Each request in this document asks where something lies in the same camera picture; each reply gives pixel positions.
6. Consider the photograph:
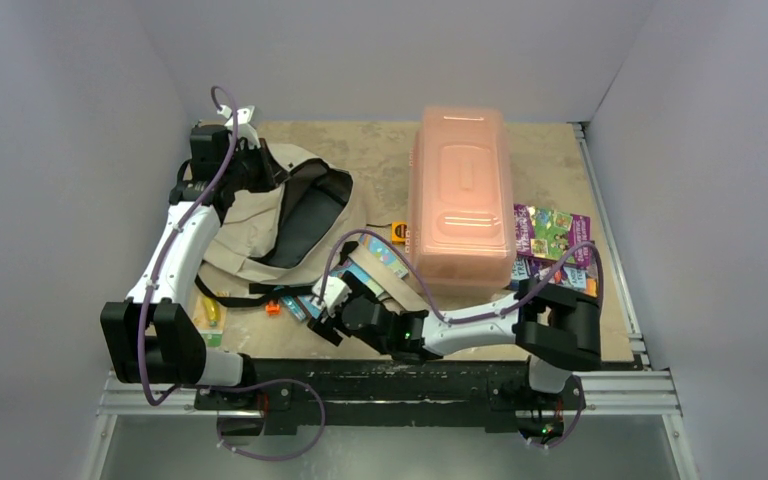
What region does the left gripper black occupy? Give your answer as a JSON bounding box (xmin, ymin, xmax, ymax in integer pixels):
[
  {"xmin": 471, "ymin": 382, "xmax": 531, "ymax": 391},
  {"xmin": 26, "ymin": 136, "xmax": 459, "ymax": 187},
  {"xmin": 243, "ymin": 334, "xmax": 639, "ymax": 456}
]
[{"xmin": 222, "ymin": 138, "xmax": 289, "ymax": 193}]

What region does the beige backpack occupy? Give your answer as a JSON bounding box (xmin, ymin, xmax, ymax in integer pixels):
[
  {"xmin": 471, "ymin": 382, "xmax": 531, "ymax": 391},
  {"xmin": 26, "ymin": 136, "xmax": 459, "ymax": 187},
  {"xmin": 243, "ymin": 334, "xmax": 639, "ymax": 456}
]
[{"xmin": 193, "ymin": 135, "xmax": 455, "ymax": 313}]

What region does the blue cartoon children's book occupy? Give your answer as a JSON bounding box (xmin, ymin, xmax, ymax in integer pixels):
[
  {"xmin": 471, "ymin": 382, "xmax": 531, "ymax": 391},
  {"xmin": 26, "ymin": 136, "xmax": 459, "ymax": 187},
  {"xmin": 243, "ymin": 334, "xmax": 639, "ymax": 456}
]
[{"xmin": 293, "ymin": 234, "xmax": 409, "ymax": 320}]

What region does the purple treehouse book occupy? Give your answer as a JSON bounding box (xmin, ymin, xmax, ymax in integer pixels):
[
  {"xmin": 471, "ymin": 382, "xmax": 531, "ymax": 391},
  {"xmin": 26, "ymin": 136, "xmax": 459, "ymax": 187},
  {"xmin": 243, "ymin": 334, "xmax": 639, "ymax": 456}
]
[{"xmin": 513, "ymin": 204, "xmax": 592, "ymax": 261}]

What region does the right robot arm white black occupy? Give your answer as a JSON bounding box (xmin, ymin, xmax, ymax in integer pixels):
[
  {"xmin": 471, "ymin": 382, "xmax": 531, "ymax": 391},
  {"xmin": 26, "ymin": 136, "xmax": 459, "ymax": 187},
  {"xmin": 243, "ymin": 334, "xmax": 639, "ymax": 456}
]
[{"xmin": 308, "ymin": 273, "xmax": 602, "ymax": 407}]

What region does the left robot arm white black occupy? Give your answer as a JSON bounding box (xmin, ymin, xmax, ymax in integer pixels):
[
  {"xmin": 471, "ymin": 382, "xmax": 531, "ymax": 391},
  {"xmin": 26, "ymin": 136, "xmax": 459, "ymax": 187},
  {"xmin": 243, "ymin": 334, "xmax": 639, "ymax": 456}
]
[{"xmin": 100, "ymin": 124, "xmax": 286, "ymax": 409}]

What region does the banana toy card pack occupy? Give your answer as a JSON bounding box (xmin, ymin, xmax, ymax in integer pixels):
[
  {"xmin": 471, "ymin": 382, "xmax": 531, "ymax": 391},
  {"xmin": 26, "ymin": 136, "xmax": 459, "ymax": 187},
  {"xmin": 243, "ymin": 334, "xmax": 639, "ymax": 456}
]
[{"xmin": 188, "ymin": 290, "xmax": 226, "ymax": 348}]

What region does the orange small clip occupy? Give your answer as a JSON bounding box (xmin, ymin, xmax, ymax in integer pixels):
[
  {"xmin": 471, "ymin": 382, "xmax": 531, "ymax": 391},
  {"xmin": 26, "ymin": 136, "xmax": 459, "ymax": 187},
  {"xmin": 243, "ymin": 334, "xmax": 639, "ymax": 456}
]
[{"xmin": 264, "ymin": 300, "xmax": 282, "ymax": 316}]

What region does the yellow tape measure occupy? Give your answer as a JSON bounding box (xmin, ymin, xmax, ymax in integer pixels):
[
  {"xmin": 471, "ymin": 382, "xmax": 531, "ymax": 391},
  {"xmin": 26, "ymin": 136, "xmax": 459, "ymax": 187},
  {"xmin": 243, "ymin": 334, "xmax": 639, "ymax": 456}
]
[{"xmin": 390, "ymin": 222, "xmax": 409, "ymax": 245}]

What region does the orange translucent plastic box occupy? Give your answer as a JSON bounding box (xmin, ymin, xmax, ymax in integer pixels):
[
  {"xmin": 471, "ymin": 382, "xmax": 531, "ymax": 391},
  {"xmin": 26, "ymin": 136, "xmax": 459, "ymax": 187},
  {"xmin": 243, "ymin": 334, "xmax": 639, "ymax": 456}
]
[{"xmin": 406, "ymin": 106, "xmax": 517, "ymax": 298}]

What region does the blue orange book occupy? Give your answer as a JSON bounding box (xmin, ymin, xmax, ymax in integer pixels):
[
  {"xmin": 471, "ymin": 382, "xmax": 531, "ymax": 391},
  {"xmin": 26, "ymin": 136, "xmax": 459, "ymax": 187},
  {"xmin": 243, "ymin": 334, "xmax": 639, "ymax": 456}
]
[{"xmin": 506, "ymin": 256, "xmax": 599, "ymax": 296}]

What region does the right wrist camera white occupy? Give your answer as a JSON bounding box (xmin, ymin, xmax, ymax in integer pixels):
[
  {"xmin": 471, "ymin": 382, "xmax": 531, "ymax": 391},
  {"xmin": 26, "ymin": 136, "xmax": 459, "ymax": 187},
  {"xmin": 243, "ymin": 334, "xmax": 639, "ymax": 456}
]
[{"xmin": 311, "ymin": 275, "xmax": 351, "ymax": 317}]

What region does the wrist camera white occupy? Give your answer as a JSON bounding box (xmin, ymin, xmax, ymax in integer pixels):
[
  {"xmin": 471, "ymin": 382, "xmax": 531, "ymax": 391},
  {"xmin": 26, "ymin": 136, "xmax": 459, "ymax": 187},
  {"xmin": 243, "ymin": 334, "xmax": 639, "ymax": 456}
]
[
  {"xmin": 217, "ymin": 104, "xmax": 261, "ymax": 149},
  {"xmin": 311, "ymin": 275, "xmax": 351, "ymax": 317}
]

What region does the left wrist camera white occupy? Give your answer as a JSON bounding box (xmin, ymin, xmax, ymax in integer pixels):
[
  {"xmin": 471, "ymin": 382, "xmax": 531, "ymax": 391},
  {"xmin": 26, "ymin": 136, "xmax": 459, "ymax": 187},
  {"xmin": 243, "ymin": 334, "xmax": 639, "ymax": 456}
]
[{"xmin": 217, "ymin": 104, "xmax": 261, "ymax": 149}]

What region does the black aluminium base frame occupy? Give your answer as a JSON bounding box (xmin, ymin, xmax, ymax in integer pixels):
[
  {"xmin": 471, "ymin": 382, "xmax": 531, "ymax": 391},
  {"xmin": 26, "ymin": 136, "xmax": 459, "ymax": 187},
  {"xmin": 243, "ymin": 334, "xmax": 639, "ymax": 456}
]
[{"xmin": 95, "ymin": 357, "xmax": 683, "ymax": 439}]

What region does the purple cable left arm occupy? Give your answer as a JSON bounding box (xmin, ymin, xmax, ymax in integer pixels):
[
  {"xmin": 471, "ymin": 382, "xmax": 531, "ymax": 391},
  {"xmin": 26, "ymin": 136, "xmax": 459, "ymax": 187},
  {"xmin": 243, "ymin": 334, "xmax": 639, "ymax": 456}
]
[{"xmin": 137, "ymin": 86, "xmax": 240, "ymax": 407}]

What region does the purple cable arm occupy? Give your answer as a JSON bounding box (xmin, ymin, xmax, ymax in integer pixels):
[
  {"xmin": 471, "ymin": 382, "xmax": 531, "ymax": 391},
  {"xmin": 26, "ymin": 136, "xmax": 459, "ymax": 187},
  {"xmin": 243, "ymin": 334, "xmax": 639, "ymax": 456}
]
[
  {"xmin": 137, "ymin": 86, "xmax": 240, "ymax": 407},
  {"xmin": 317, "ymin": 228, "xmax": 604, "ymax": 452}
]

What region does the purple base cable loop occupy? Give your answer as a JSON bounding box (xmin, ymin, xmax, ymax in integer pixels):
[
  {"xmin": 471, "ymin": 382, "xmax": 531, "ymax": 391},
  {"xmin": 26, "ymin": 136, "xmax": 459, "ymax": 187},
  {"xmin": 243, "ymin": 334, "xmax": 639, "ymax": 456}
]
[{"xmin": 216, "ymin": 378, "xmax": 328, "ymax": 463}]

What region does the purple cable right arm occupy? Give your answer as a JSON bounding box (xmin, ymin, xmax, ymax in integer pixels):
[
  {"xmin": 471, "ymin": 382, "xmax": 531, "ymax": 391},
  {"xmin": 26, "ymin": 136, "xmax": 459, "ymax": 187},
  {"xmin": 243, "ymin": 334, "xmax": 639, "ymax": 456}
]
[{"xmin": 317, "ymin": 228, "xmax": 604, "ymax": 452}]

